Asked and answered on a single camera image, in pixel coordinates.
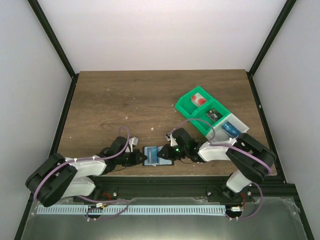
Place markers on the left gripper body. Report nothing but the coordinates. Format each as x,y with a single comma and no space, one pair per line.
136,157

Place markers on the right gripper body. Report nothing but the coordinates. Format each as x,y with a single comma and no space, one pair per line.
167,152

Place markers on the black card holder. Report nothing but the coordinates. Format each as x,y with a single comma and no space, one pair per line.
163,162

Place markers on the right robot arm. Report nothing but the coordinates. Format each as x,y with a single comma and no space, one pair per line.
252,159

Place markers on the dark card stack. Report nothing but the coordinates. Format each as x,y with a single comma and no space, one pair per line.
214,115

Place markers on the blue card stack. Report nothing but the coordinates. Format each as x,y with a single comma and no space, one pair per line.
230,129

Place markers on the red dotted card stack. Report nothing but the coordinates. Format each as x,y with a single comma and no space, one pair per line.
198,100

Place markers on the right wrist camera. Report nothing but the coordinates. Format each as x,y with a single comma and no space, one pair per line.
171,140

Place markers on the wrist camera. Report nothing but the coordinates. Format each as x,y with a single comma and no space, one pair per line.
171,140
133,142

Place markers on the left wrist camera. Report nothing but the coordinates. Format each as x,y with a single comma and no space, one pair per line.
133,142

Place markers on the black aluminium frame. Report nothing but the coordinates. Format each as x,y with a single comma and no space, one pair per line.
160,186

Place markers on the light blue cable duct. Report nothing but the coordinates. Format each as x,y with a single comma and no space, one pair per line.
210,210

